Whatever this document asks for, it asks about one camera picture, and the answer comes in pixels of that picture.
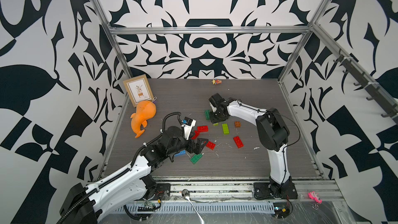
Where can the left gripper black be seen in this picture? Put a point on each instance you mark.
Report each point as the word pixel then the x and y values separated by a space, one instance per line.
pixel 197 148

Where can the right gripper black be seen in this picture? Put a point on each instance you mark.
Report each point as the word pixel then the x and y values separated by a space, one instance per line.
pixel 213 120

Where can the lime lego brick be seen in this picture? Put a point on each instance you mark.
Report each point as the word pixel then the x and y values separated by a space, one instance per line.
pixel 225 129

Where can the red lego brick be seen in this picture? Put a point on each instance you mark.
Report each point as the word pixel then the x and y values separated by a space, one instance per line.
pixel 238 142
pixel 203 128
pixel 210 145
pixel 195 135

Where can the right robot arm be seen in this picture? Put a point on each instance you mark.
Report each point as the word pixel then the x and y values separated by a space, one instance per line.
pixel 273 135

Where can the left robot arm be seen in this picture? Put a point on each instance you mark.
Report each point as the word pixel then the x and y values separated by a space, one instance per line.
pixel 90 204

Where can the dark green lego upper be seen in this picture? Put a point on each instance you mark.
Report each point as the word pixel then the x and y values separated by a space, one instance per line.
pixel 207 114

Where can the dark green lego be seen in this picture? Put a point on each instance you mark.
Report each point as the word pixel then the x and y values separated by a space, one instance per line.
pixel 196 158
pixel 207 114

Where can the red lego brick tilted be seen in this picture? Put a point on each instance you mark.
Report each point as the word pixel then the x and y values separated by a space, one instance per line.
pixel 195 135

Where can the dark green lego lower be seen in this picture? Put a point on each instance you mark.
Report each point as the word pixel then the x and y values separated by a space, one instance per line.
pixel 196 158

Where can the blue lego brick lower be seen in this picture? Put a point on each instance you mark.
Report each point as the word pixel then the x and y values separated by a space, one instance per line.
pixel 180 153

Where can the red lego brick top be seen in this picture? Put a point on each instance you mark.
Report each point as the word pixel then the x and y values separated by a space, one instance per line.
pixel 203 128

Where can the orange small lego right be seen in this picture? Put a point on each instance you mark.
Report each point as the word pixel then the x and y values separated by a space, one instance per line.
pixel 237 124

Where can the small toy figure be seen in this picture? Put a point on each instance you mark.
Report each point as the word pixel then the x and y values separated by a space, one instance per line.
pixel 216 81

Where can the metal spoon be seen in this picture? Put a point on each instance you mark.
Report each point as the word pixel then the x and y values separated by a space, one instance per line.
pixel 186 195

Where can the orange whale plush toy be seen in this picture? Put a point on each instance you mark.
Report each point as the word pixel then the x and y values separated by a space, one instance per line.
pixel 144 110

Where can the framed plant picture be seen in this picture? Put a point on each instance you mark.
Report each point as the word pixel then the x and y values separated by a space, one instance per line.
pixel 138 89

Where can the pink clip toy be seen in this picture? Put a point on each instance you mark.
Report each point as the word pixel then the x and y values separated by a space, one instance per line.
pixel 314 196

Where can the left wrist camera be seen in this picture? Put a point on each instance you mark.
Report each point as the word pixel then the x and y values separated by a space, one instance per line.
pixel 187 126

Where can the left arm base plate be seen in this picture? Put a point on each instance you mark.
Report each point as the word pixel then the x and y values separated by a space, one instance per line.
pixel 159 192

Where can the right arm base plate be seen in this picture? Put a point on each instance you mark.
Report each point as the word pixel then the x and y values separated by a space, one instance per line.
pixel 264 191

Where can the wall hook rack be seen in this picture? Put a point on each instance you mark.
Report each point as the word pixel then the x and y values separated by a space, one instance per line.
pixel 365 81

